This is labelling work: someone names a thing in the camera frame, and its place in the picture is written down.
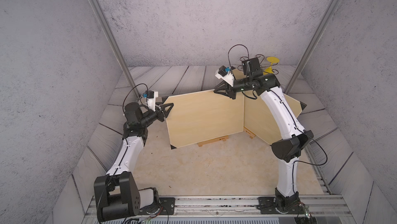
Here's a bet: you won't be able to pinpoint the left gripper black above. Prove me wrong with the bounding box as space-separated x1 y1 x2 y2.
138 102 172 129

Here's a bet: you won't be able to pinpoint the wooden board black corners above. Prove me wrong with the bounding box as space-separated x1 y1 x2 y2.
232 68 308 145
165 90 244 148

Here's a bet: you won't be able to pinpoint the small wooden easel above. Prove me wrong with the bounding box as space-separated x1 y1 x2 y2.
244 127 256 139

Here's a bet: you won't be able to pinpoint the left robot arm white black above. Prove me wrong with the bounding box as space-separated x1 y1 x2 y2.
94 102 174 224

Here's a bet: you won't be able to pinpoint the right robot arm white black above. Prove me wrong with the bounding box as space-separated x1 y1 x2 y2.
214 57 313 214

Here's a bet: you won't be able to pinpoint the metal scroll stand dark base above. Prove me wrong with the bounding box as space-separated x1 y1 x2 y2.
255 54 279 75

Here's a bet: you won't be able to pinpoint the yellow plastic wine glass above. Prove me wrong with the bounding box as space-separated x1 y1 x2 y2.
263 56 280 75

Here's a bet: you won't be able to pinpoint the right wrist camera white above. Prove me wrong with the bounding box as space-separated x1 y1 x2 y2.
215 66 235 87

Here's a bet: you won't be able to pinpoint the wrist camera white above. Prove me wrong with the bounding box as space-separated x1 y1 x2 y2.
143 90 158 111
215 66 235 87

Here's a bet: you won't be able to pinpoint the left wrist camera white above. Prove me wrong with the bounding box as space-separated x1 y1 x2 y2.
143 90 158 111

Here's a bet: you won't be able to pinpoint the left camera black cable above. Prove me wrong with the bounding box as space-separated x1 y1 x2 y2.
121 83 149 113

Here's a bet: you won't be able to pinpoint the camera black cable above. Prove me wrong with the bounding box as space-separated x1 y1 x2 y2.
227 44 250 68
121 83 149 113

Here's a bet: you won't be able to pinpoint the right camera black cable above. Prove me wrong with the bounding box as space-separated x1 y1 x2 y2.
227 44 250 68

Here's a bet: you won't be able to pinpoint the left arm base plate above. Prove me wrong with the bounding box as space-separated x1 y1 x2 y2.
139 197 176 216

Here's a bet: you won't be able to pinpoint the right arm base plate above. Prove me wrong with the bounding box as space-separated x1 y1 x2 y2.
256 197 305 215

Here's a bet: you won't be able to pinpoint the aluminium mounting rail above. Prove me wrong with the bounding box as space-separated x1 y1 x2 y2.
81 194 357 224

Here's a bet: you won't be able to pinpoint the right metal frame post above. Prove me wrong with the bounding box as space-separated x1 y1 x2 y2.
284 0 341 94

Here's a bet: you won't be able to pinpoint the metal frame post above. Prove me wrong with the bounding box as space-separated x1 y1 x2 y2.
284 0 341 94
88 0 139 97

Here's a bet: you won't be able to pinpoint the left metal frame post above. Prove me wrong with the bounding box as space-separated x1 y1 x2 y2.
88 0 139 97

